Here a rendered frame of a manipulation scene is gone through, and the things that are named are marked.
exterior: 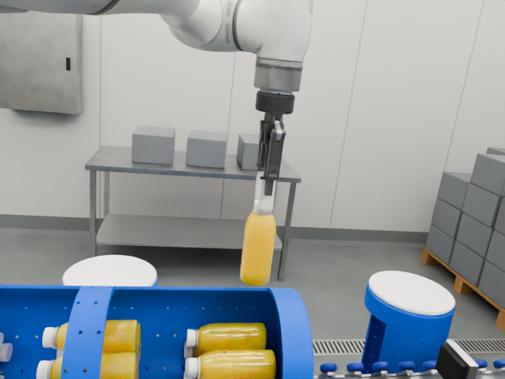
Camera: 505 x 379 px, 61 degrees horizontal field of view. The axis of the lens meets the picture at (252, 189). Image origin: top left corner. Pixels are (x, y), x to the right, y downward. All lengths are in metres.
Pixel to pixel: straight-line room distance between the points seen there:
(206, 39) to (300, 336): 0.60
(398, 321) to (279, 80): 0.93
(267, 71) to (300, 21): 0.10
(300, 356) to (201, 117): 3.34
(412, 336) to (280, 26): 1.05
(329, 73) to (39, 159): 2.76
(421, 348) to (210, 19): 1.16
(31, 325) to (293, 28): 0.87
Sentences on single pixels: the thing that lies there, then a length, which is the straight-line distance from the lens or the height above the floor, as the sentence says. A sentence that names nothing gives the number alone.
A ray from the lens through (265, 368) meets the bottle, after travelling 0.96.
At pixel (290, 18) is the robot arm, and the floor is 1.79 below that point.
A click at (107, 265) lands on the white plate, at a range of 1.50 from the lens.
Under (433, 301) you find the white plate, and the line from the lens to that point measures 1.56.
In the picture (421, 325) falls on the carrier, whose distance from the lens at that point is 1.50.
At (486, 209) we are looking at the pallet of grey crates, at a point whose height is 0.79.
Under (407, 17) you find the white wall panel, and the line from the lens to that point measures 4.55.
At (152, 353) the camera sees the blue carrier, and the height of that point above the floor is 1.01.
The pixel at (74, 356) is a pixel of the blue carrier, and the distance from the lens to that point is 0.89.
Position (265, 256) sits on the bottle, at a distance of 0.91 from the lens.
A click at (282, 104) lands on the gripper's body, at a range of 0.83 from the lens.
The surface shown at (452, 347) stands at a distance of 1.26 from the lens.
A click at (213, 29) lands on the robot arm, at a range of 0.84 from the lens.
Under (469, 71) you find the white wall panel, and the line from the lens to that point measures 4.90.
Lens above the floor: 1.71
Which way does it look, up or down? 16 degrees down
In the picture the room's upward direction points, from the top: 6 degrees clockwise
